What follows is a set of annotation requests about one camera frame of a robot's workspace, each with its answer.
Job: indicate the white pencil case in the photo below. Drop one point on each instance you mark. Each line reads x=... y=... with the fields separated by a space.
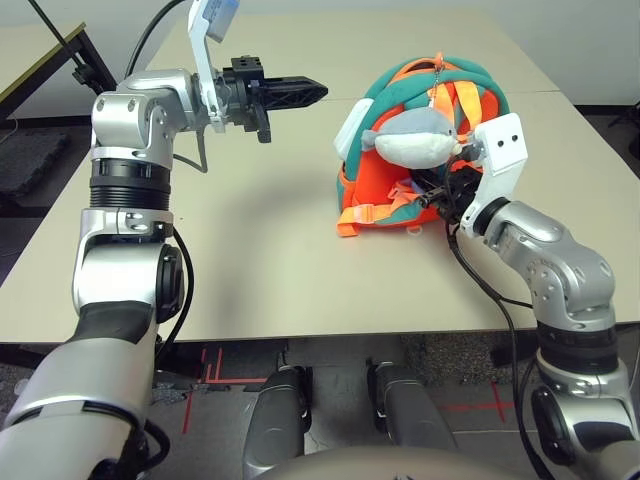
x=352 y=127

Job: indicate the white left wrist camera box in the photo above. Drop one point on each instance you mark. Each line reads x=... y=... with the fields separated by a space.
x=202 y=60

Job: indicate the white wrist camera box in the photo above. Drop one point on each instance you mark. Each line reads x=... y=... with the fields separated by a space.
x=202 y=60
x=500 y=145

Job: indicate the black foam mat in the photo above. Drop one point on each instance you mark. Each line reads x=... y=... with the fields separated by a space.
x=30 y=160

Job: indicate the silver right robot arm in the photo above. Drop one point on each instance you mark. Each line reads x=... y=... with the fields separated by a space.
x=570 y=280

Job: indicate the grey robot leg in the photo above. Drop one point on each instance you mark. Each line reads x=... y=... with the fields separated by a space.
x=410 y=410
x=275 y=425

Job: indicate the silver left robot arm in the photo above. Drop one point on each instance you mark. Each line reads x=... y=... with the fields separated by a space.
x=125 y=270

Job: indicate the grey speckled foam piece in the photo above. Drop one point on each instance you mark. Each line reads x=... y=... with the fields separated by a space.
x=170 y=395

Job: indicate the orange and teal backpack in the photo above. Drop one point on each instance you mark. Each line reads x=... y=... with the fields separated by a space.
x=380 y=200

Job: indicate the grey left robot leg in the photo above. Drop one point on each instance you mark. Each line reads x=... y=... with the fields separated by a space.
x=275 y=425

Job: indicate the grey white plush shark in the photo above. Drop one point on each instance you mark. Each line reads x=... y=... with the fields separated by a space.
x=415 y=142

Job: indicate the dark speckled floor mat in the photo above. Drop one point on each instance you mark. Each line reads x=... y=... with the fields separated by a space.
x=450 y=355

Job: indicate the grey right robot leg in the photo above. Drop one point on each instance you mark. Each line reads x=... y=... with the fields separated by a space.
x=410 y=410

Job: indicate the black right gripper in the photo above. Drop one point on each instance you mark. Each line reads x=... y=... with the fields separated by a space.
x=457 y=192

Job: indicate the black framed side table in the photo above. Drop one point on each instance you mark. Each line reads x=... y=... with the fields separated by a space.
x=35 y=65

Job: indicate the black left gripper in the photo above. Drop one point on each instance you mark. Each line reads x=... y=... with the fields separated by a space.
x=242 y=95

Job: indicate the beige robot torso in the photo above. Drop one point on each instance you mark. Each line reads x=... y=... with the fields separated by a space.
x=400 y=467

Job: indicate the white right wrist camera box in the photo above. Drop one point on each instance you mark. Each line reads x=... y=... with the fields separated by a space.
x=500 y=145

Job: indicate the black clamp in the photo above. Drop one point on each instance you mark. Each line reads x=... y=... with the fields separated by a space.
x=82 y=76

